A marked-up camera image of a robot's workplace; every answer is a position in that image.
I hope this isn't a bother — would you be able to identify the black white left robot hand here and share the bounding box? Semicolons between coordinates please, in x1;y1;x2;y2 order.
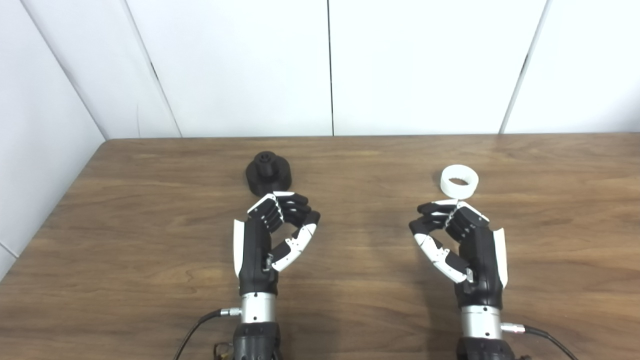
233;191;321;297

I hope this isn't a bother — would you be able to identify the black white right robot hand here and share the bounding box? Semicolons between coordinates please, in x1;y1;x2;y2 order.
408;199;509;310

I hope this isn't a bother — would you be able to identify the round black stepped part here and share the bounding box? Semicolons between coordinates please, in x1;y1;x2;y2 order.
245;151;293;197

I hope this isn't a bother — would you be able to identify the white plastic ring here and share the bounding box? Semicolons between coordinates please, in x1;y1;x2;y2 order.
440;164;480;199

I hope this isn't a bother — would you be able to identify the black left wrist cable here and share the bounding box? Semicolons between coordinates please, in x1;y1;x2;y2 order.
173;308;243;360

